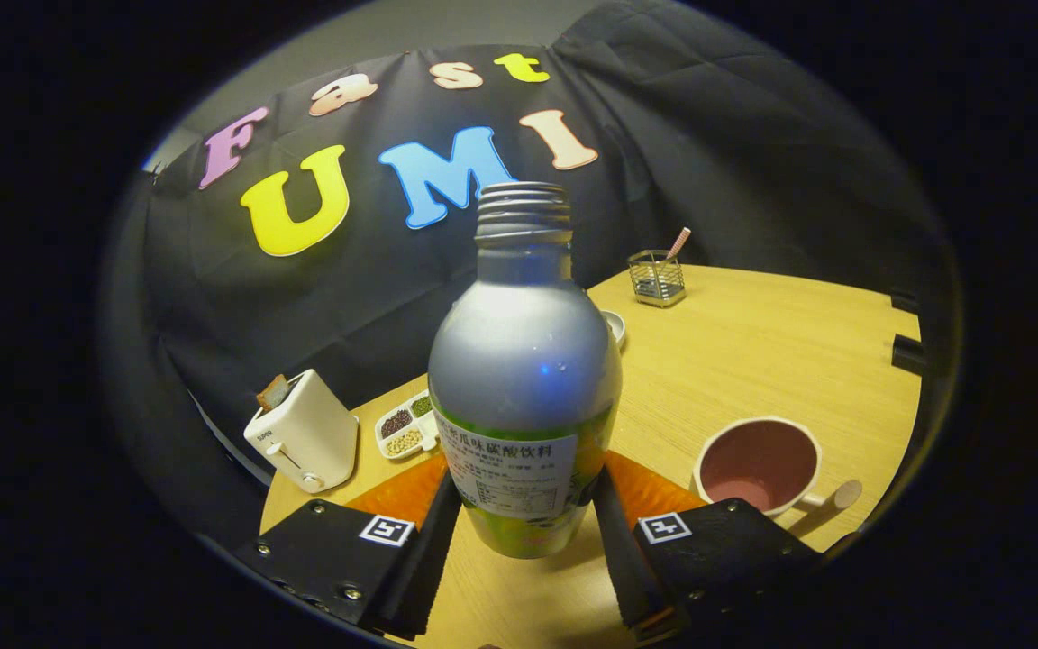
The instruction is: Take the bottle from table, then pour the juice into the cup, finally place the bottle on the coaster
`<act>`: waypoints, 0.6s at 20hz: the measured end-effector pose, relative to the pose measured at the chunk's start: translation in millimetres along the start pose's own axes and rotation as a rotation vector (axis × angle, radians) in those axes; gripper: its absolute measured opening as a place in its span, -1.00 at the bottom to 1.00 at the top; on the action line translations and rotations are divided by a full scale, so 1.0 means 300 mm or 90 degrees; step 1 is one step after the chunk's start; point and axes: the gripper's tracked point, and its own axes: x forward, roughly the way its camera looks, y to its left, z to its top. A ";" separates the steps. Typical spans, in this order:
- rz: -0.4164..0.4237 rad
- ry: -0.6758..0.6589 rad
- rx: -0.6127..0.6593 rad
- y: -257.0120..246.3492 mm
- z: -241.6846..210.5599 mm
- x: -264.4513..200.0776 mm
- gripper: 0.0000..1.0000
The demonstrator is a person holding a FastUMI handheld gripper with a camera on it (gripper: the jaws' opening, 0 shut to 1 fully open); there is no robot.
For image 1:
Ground beige cup with wooden handle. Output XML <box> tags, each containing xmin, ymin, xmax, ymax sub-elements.
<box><xmin>690</xmin><ymin>416</ymin><xmax>864</xmax><ymax>517</ymax></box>

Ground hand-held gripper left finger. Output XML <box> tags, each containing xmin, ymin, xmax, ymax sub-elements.
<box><xmin>232</xmin><ymin>452</ymin><xmax>464</xmax><ymax>643</ymax></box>

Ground white divided bean dish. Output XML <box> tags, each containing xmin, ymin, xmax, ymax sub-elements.
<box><xmin>375</xmin><ymin>389</ymin><xmax>441</xmax><ymax>462</ymax></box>

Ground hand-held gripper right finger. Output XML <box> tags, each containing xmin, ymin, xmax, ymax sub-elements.
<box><xmin>593</xmin><ymin>451</ymin><xmax>862</xmax><ymax>643</ymax></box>

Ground white toaster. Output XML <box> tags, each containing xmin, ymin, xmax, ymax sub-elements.
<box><xmin>243</xmin><ymin>369</ymin><xmax>360</xmax><ymax>494</ymax></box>

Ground wooden table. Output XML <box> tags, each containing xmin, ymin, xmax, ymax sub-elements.
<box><xmin>259</xmin><ymin>264</ymin><xmax>923</xmax><ymax>649</ymax></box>

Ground silver green juice bottle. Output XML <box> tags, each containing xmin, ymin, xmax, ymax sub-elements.
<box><xmin>427</xmin><ymin>182</ymin><xmax>624</xmax><ymax>560</ymax></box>

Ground wire mesh holder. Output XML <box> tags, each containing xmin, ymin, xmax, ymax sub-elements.
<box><xmin>626</xmin><ymin>250</ymin><xmax>687</xmax><ymax>308</ymax></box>

